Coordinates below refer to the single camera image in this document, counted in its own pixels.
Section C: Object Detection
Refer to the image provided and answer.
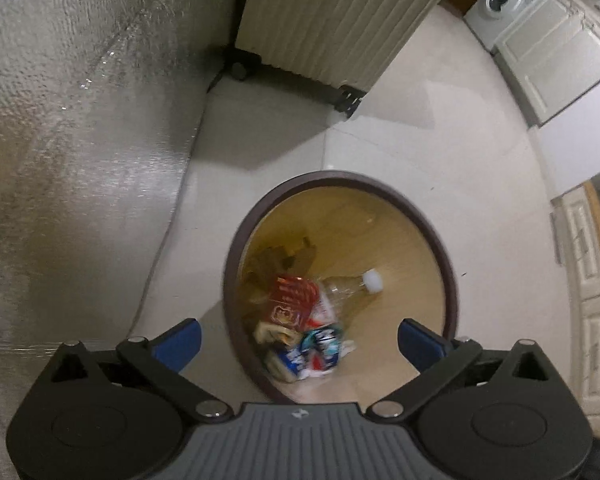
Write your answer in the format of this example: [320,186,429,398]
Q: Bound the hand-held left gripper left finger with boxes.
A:
[50,317,233,422]

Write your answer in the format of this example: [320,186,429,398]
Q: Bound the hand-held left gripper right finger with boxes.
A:
[365,317,551,422]

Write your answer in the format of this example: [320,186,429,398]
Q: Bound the white plastic bag red print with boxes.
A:
[300,340,357,381]

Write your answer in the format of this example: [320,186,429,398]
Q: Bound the gold wrapper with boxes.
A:
[254,321,292,347]

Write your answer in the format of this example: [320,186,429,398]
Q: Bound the clear plastic bottle red label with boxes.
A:
[307,269,383,326]

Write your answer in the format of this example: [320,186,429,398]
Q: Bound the light blue snack packet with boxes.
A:
[300,326,343,368]

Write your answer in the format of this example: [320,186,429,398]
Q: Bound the blue foil snack bag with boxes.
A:
[272,345,308,378]

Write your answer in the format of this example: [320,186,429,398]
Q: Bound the yellow wastebasket with brown rim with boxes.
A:
[223,170,459,406]

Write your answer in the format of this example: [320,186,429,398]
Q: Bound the red snack packet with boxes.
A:
[267,275,321,328]

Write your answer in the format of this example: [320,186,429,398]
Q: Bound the white low cabinet wooden top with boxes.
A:
[550,182,600,441]

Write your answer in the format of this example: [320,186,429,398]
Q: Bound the white kitchen base cabinets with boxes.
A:
[495,0,600,128]

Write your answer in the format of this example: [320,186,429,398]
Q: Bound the white oil radiator heater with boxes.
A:
[232,0,466,120]

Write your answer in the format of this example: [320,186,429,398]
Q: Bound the white washing machine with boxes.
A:
[464,0,550,52]

